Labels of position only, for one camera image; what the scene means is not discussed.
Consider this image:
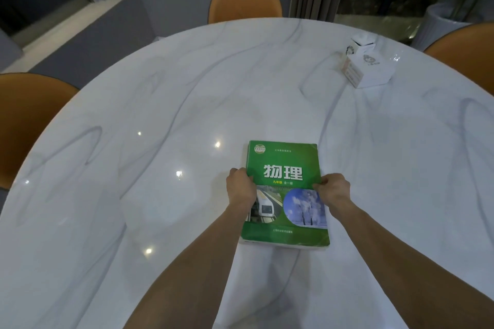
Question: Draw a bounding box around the person's right forearm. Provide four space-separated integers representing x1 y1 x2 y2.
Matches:
328 199 494 329

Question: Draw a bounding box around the orange chair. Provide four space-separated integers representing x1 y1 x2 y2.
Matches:
423 23 494 96
0 73 80 190
208 0 283 25

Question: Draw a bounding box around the person's left hand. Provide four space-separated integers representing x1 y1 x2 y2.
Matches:
226 167 258 211

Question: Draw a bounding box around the person's left forearm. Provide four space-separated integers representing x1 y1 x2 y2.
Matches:
123 202 253 329

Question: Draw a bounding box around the green textbook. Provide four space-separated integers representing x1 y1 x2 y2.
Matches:
239 140 331 250

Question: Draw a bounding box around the person's right hand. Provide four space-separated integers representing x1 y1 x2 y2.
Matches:
313 173 352 211

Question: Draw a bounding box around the white ribbed planter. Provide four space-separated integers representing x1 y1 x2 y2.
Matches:
410 3 485 52

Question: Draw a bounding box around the white hexagonal box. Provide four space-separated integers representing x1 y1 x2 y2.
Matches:
341 50 394 89

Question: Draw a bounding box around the grey window ledge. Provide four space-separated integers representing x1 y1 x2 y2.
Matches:
0 0 157 88

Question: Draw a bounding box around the small white open box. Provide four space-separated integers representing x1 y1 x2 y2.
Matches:
347 34 376 56

